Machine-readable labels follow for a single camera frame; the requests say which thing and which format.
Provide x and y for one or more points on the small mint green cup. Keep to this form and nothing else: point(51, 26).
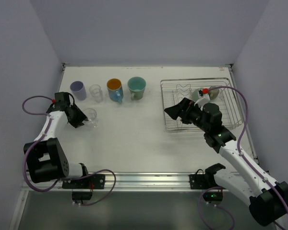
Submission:
point(196, 94)

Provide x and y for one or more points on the black controller box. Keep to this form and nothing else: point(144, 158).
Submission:
point(214, 198)
point(80, 197)

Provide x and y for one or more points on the clear plastic cup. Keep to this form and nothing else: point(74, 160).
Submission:
point(96, 93)
point(91, 117)

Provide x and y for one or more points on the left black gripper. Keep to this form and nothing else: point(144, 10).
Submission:
point(76, 117)

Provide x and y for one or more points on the right black controller box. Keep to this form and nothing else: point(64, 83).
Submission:
point(214, 198)

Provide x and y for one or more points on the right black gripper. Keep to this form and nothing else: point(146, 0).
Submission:
point(184, 110)

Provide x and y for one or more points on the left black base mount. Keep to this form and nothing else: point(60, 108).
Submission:
point(95, 182)

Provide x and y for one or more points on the blue cup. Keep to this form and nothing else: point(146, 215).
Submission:
point(115, 90)

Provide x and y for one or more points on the left black controller box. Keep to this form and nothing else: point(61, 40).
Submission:
point(80, 197)

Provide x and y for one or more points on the beige cup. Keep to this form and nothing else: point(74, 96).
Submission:
point(213, 93)

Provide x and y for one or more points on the metal wire dish rack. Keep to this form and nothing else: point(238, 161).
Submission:
point(173, 91)

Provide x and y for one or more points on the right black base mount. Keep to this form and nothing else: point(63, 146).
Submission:
point(204, 179)

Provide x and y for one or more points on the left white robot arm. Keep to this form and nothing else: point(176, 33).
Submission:
point(45, 159)

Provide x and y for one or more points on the large green cup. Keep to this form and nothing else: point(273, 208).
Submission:
point(136, 87)

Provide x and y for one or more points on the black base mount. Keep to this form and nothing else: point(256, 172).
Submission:
point(95, 182)
point(204, 179)

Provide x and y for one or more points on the purple plastic cup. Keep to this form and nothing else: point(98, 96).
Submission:
point(78, 89)

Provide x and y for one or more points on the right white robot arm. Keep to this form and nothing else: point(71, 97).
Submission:
point(266, 198)

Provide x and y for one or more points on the aluminium mounting rail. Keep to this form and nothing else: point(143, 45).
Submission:
point(146, 182)

